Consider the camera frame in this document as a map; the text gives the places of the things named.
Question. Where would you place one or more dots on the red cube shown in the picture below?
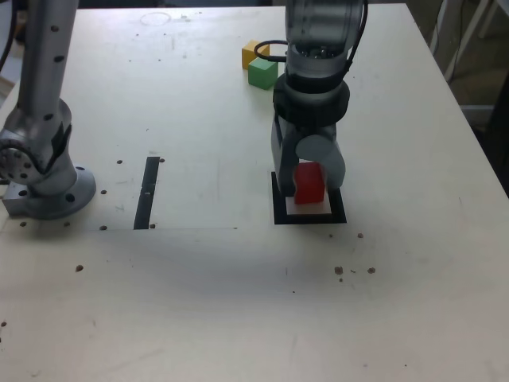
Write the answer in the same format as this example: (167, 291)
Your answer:
(308, 187)

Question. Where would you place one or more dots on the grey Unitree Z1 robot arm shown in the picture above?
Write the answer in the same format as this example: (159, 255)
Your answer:
(40, 79)

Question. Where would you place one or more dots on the yellow cube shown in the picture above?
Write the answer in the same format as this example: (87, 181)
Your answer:
(247, 57)

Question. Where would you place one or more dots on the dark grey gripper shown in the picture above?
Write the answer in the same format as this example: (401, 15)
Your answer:
(328, 129)

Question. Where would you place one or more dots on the black tape strip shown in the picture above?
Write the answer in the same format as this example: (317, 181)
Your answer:
(145, 199)

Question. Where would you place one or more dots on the black tape square outline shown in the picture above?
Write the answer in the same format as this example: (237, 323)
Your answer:
(310, 219)

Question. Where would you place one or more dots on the green cube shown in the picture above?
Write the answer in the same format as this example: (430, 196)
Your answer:
(262, 75)

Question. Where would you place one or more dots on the white metal frame legs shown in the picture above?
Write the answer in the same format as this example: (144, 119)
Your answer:
(491, 22)

